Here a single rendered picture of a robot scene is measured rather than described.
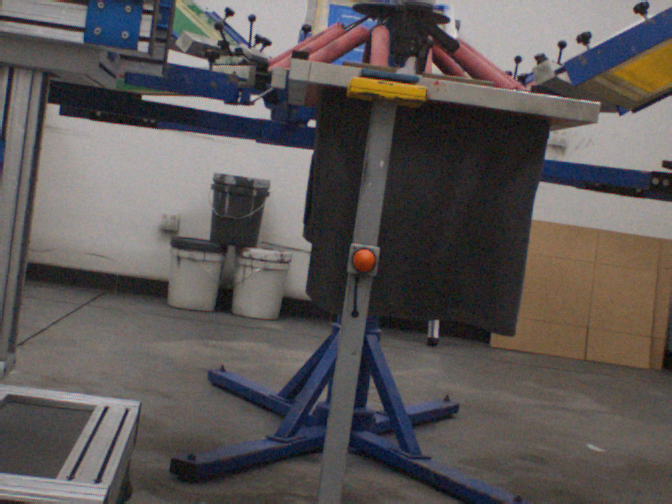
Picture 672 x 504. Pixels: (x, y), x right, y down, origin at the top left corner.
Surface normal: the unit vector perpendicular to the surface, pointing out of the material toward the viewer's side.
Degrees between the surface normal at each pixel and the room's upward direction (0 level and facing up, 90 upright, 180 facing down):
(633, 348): 72
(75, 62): 90
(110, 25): 90
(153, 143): 90
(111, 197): 90
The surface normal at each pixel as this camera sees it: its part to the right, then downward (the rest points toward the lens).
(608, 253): 0.05, -0.07
